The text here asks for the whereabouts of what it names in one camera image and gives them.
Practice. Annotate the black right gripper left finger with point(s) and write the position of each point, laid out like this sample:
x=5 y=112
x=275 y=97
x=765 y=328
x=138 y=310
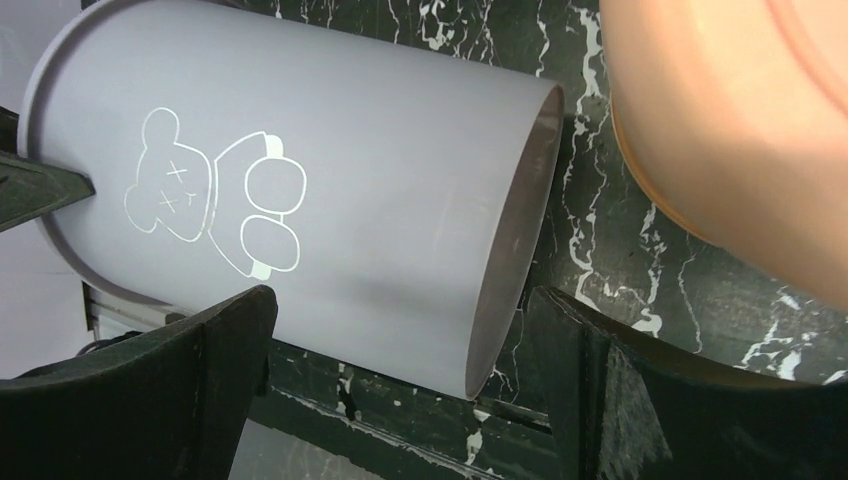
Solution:
x=170 y=403

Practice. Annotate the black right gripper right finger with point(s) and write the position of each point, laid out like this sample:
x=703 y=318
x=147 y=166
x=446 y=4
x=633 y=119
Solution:
x=625 y=405

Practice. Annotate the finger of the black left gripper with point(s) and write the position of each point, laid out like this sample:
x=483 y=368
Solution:
x=30 y=190

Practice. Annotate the grey plastic bucket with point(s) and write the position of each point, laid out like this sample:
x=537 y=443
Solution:
x=391 y=197

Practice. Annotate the orange plastic bucket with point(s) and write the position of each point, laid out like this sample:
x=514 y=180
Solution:
x=732 y=118

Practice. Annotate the black front mounting rail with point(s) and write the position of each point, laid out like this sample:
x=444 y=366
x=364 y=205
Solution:
x=322 y=418

